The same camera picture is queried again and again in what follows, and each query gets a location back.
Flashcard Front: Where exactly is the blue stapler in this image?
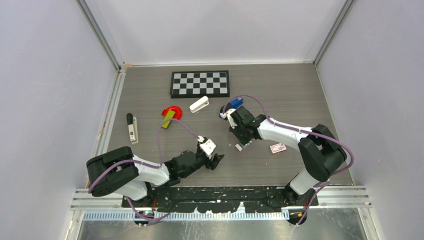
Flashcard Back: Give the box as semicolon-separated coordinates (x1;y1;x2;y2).
218;97;244;119

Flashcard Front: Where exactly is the black and white stapler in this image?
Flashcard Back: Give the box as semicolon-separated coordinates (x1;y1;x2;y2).
126;113;138;144

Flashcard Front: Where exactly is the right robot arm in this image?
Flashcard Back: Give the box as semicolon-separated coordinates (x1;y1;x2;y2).
221;106;347;206

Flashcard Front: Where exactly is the red white staple box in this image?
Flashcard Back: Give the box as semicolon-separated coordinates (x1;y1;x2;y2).
269;143;287;155

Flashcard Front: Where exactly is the red arch toy block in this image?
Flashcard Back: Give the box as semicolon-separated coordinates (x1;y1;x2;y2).
161;105;183;120

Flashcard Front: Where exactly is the green lego brick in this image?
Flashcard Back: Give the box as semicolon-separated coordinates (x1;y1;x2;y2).
161;110;176;129

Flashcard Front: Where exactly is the checkerboard calibration board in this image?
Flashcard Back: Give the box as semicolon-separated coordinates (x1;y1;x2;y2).
169;70;231;99

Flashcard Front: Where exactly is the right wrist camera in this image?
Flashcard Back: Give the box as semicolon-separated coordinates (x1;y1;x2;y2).
219;108;238;129

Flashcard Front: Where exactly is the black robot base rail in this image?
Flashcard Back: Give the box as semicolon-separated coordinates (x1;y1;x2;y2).
131;186;319;214

